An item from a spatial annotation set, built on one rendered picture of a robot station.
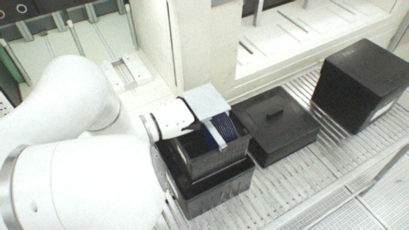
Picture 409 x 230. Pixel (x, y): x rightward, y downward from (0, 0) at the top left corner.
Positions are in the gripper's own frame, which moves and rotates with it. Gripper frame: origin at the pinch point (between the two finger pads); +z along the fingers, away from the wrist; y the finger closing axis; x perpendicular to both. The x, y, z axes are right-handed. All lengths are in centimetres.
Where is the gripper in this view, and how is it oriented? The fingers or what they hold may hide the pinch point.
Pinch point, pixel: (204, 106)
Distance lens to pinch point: 83.9
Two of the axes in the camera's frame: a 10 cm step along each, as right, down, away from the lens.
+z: 8.8, -3.7, 3.1
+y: 4.8, 6.7, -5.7
